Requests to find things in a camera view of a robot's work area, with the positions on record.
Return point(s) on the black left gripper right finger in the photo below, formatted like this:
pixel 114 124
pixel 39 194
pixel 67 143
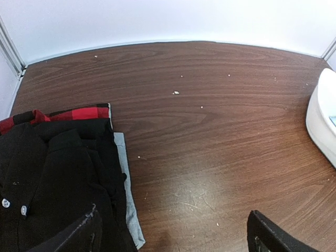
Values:
pixel 265 235

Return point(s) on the grey folded shirt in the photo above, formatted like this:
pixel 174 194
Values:
pixel 131 219

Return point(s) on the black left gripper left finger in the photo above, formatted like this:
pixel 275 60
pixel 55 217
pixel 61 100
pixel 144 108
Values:
pixel 85 234

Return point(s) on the white plastic tub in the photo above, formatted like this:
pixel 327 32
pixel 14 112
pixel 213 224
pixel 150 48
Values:
pixel 320 117

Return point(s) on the red black plaid shirt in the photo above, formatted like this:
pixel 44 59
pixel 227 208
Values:
pixel 96 111

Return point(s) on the aluminium corner post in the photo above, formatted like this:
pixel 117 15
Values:
pixel 329 51
pixel 10 53

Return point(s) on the right aluminium corner post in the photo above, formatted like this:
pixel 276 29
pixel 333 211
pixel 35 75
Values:
pixel 329 51

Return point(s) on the left aluminium corner post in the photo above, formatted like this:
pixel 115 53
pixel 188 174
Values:
pixel 10 53

